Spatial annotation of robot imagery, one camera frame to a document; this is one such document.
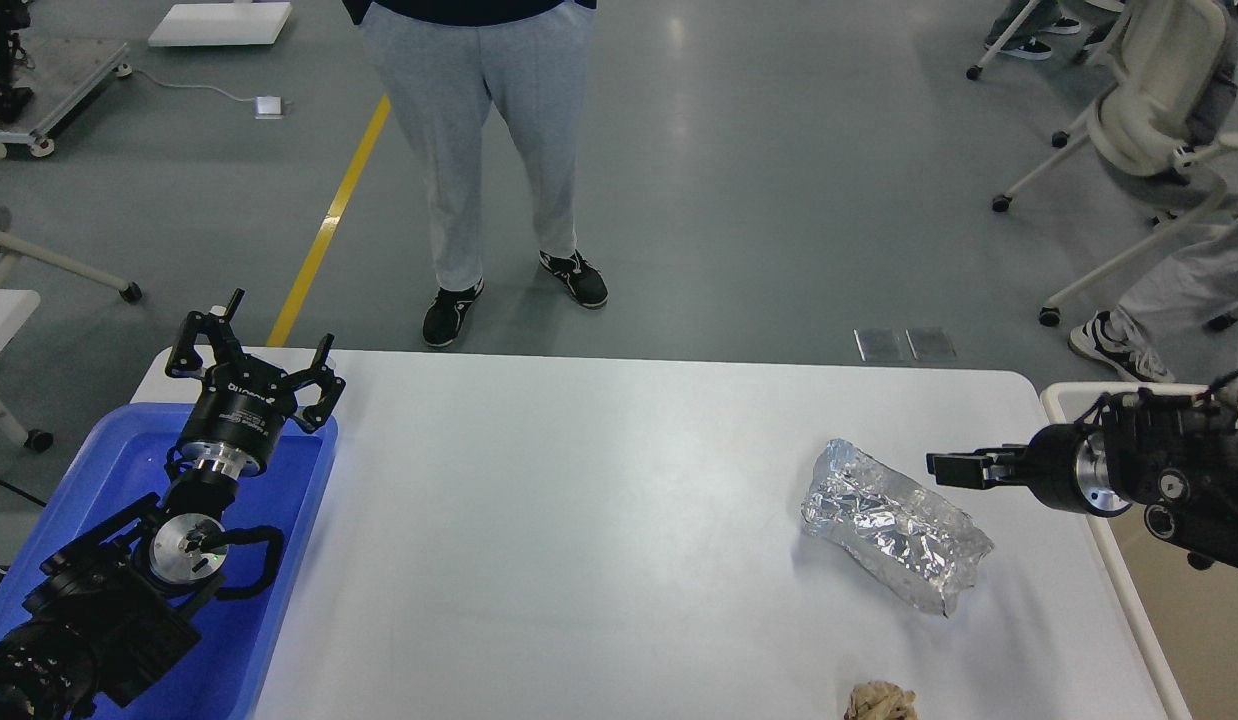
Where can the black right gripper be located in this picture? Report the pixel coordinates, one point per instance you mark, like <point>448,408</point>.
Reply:
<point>1065,467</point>

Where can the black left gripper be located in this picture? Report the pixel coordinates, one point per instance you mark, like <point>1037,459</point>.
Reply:
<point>245,405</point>

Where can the silver foil bag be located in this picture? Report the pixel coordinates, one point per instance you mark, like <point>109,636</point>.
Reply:
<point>921,546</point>

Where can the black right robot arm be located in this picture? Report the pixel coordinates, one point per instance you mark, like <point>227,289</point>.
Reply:
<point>1174,455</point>

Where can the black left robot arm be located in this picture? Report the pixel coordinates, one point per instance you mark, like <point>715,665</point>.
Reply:
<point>114,613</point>

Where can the metal floor plate right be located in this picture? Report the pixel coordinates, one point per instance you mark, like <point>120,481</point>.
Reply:
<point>930,345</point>

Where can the metal floor plate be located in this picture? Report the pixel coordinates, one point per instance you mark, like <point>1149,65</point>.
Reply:
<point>930,345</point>
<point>879,346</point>

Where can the metal floor plate left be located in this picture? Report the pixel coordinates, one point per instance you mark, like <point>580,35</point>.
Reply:
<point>879,346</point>

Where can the crumpled brown paper ball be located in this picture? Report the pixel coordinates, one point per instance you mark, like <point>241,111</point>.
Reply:
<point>880,700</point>

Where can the beige plastic bin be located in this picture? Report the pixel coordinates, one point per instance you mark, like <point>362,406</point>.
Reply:
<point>1193,613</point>

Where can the person in white clothes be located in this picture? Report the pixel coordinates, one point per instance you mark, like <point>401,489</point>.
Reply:
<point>1189,287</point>

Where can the grey equipment cart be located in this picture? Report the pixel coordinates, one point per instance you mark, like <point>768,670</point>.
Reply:
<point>42,80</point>

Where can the white office chair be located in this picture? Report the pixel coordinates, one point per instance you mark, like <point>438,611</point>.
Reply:
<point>1163,55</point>

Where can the white power adapter with cable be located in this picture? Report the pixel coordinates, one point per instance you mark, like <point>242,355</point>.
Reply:
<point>268,107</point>

